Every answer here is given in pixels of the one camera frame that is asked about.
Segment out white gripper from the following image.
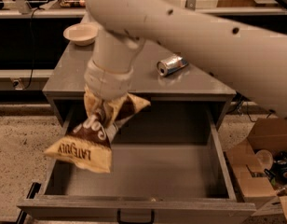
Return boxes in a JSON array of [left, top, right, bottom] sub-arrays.
[[84, 61, 133, 101]]

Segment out brown chip bag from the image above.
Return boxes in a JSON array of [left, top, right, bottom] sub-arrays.
[[45, 86, 150, 174]]

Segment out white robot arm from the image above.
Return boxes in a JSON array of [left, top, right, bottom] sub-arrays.
[[86, 0, 287, 120]]

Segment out grey cabinet counter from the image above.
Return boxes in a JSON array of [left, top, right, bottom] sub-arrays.
[[43, 41, 236, 124]]

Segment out grey open top drawer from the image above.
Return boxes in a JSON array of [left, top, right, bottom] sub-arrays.
[[18, 102, 255, 224]]

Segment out white bowl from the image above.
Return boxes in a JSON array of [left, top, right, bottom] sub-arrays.
[[63, 23, 98, 46]]

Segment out silver blue drink can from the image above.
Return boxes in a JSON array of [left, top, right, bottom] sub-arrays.
[[157, 55, 189, 77]]

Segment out cardboard box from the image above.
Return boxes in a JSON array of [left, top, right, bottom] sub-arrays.
[[221, 118, 287, 224]]

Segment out clear glass in box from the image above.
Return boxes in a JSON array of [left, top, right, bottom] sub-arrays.
[[255, 149, 274, 170]]

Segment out dark bottles in box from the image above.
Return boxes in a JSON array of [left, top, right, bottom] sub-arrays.
[[264, 151, 287, 195]]

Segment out black power cable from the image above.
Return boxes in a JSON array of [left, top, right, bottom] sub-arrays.
[[25, 7, 45, 91]]

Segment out black drawer handle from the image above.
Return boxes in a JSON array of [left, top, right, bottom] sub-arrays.
[[116, 209, 155, 224]]

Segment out black cable at right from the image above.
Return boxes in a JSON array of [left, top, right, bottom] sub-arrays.
[[226, 93, 277, 123]]

